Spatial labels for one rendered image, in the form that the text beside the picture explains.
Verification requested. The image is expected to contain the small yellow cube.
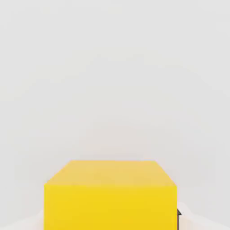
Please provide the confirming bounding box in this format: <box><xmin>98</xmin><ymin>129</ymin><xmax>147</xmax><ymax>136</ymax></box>
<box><xmin>44</xmin><ymin>159</ymin><xmax>178</xmax><ymax>230</ymax></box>

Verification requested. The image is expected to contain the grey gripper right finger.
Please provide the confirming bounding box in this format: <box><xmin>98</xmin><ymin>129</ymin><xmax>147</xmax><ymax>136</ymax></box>
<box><xmin>177</xmin><ymin>202</ymin><xmax>207</xmax><ymax>230</ymax></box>

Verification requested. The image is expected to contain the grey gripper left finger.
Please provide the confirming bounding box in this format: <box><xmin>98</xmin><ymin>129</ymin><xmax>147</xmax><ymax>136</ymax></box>
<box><xmin>20</xmin><ymin>209</ymin><xmax>45</xmax><ymax>230</ymax></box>

